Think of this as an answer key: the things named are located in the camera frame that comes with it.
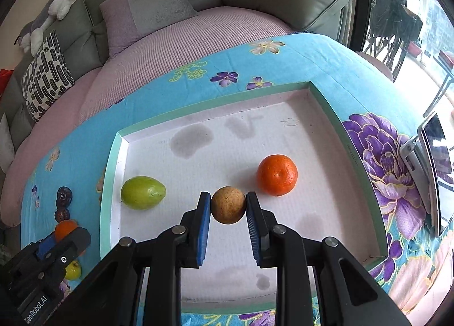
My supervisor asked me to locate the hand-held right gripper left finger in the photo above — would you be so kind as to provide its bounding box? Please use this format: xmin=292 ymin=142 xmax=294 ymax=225
xmin=46 ymin=191 xmax=212 ymax=326

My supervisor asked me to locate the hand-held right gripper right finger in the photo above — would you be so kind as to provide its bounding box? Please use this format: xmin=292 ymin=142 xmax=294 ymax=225
xmin=246 ymin=191 xmax=412 ymax=326

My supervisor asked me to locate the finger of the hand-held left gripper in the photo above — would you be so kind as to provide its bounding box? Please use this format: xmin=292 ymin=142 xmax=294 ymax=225
xmin=21 ymin=234 xmax=57 ymax=261
xmin=51 ymin=227 xmax=92 ymax=273

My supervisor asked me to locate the orange tangerine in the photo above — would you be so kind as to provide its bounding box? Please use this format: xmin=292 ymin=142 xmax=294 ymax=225
xmin=257 ymin=154 xmax=299 ymax=196
xmin=54 ymin=220 xmax=79 ymax=242

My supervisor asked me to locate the small green fruit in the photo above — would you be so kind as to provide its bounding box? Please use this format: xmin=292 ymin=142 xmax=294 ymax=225
xmin=64 ymin=260 xmax=82 ymax=280

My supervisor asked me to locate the small brown round fruit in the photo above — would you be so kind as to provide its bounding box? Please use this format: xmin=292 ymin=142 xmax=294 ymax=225
xmin=211 ymin=186 xmax=247 ymax=225

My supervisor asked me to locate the white tray with green rim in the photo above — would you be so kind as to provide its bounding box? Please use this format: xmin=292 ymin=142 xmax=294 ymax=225
xmin=99 ymin=81 xmax=388 ymax=314

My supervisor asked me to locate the large green fruit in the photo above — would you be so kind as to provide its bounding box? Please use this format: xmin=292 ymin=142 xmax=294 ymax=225
xmin=121 ymin=176 xmax=167 ymax=210

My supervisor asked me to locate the red cloth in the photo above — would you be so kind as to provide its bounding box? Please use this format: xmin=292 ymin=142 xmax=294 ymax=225
xmin=0 ymin=69 xmax=14 ymax=100

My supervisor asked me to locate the black and white patterned pillow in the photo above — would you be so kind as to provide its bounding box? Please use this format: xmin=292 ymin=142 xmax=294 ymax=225
xmin=21 ymin=30 xmax=76 ymax=123

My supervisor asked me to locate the grey tablet stand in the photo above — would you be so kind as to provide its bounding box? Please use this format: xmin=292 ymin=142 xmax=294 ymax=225
xmin=400 ymin=135 xmax=431 ymax=213

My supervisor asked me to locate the blue floral blanket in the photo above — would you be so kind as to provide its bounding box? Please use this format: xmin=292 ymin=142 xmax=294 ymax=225
xmin=19 ymin=33 xmax=454 ymax=326

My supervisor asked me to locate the purple and grey cushion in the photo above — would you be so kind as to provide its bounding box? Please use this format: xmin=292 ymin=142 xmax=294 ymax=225
xmin=99 ymin=0 xmax=198 ymax=61

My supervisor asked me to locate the grey and white plush toy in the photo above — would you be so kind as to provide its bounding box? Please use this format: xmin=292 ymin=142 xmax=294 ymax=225
xmin=14 ymin=0 xmax=74 ymax=57

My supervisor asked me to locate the black metal chair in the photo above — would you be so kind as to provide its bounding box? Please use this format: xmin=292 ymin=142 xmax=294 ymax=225
xmin=362 ymin=0 xmax=424 ymax=75

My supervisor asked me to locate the tablet with white frame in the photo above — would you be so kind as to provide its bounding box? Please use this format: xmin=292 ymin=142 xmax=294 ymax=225
xmin=419 ymin=112 xmax=454 ymax=236

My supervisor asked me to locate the dark window frame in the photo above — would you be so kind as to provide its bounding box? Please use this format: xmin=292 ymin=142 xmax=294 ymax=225
xmin=349 ymin=0 xmax=373 ymax=51

